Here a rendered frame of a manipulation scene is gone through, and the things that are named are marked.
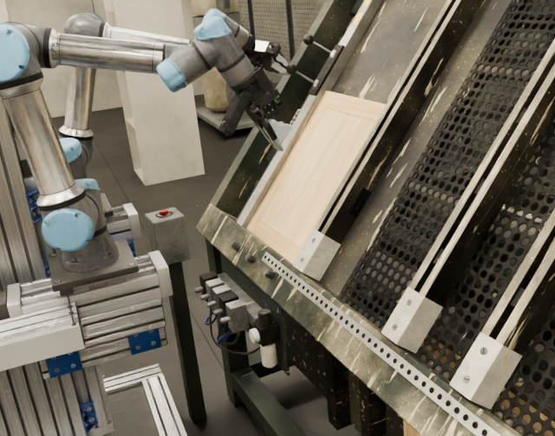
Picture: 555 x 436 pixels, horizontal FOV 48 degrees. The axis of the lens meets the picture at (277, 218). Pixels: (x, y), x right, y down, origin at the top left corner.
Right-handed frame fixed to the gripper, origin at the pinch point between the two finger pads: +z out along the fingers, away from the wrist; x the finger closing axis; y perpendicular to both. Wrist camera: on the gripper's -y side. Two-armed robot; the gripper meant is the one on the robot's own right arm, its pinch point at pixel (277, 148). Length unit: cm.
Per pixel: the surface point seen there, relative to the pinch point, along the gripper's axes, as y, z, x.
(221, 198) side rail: -14, 35, 78
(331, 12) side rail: 63, 4, 83
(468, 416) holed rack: -10, 42, -64
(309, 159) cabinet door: 16, 28, 43
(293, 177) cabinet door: 8, 31, 46
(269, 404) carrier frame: -49, 103, 47
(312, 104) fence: 30, 19, 57
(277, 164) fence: 7, 28, 56
